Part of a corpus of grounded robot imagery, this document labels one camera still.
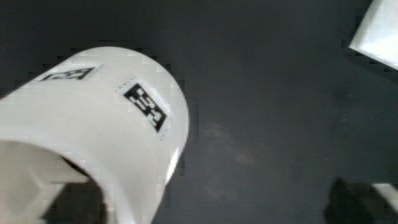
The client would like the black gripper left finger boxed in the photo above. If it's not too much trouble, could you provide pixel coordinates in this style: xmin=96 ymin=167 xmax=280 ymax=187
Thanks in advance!
xmin=41 ymin=181 xmax=110 ymax=224

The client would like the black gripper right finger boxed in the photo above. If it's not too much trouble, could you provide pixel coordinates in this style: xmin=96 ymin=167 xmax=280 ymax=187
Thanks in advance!
xmin=323 ymin=178 xmax=398 ymax=224

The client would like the white conical lamp shade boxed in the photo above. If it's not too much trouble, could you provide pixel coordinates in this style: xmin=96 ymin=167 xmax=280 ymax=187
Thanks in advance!
xmin=0 ymin=47 xmax=190 ymax=224

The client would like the white marker tag sheet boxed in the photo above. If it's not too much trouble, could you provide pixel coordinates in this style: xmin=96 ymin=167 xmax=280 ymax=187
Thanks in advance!
xmin=348 ymin=0 xmax=398 ymax=70

